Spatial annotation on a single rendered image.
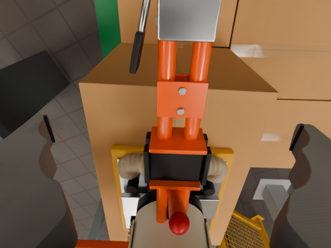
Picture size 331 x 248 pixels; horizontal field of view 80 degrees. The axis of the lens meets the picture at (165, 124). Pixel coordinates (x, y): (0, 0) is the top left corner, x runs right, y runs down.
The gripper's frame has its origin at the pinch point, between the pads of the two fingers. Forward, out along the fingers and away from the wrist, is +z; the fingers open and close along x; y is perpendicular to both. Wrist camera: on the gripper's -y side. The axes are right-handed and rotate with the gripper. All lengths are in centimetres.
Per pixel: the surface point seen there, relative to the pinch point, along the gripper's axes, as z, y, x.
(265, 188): 118, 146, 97
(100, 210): 79, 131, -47
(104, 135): 26.8, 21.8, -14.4
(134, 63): 12.4, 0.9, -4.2
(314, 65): 67, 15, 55
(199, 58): 13.0, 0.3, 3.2
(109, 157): 26.8, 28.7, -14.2
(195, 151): 11.1, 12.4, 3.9
